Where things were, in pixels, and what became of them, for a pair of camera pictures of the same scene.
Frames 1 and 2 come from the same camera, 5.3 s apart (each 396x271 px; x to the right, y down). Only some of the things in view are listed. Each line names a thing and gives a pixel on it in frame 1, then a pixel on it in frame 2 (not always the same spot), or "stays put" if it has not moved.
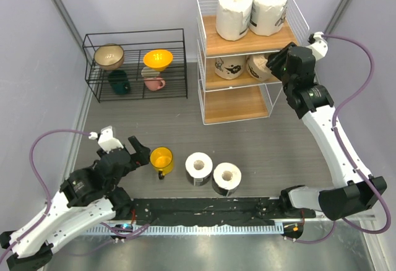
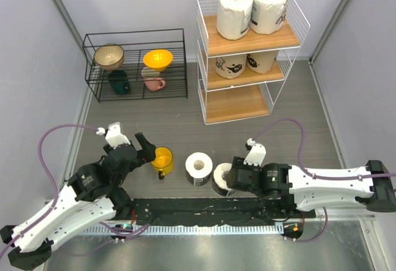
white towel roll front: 267,10 stays put
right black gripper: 277,60 → 238,163
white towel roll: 233,12 stays put
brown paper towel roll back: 229,67 stays put
